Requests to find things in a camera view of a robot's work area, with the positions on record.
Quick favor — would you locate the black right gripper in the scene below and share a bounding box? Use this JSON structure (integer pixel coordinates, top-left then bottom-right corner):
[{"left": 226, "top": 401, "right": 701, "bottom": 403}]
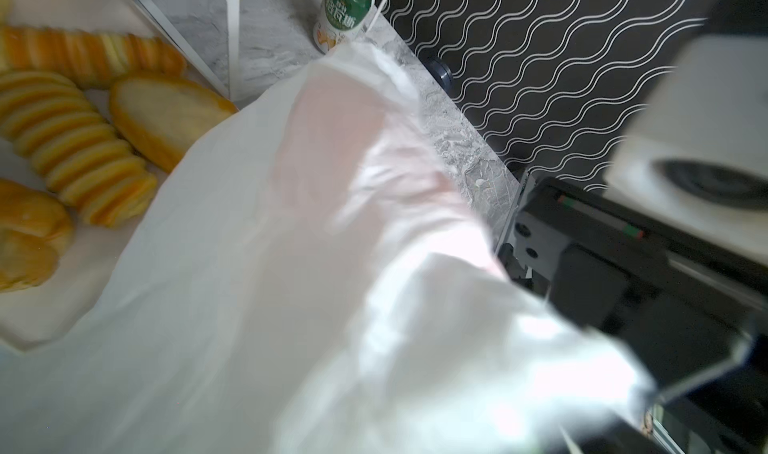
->
[{"left": 510, "top": 178, "right": 767, "bottom": 388}]

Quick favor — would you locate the knotted round bun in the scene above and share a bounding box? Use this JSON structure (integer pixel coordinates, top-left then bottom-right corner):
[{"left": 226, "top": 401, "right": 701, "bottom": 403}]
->
[{"left": 1, "top": 179, "right": 75, "bottom": 292}]

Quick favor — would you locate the striped bread roll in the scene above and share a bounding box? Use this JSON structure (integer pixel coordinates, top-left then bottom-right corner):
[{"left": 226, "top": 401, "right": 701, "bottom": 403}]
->
[{"left": 1, "top": 71, "right": 158, "bottom": 228}]

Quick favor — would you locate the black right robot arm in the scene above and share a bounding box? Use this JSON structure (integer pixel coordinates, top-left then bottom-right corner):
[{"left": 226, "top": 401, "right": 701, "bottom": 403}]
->
[{"left": 500, "top": 178, "right": 767, "bottom": 453}]

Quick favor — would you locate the green white can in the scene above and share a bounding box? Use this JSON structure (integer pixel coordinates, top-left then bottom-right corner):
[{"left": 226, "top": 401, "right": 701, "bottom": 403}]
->
[{"left": 313, "top": 0, "right": 374, "bottom": 54}]

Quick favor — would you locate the oval golden bread loaf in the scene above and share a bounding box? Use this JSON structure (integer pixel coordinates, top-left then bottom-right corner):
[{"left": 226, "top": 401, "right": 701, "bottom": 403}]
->
[{"left": 108, "top": 72, "right": 238, "bottom": 173}]

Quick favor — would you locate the long striped bread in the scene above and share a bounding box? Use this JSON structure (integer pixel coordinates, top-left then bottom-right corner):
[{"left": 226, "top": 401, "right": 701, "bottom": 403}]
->
[{"left": 1, "top": 25, "right": 187, "bottom": 89}]

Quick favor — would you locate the white plastic bag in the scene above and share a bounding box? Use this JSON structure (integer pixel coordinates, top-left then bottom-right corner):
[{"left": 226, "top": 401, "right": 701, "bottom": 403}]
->
[{"left": 1, "top": 42, "right": 655, "bottom": 453}]

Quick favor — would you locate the white wooden two-tier shelf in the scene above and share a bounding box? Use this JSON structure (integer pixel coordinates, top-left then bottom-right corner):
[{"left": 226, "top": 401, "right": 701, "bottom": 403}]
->
[{"left": 107, "top": 0, "right": 403, "bottom": 98}]

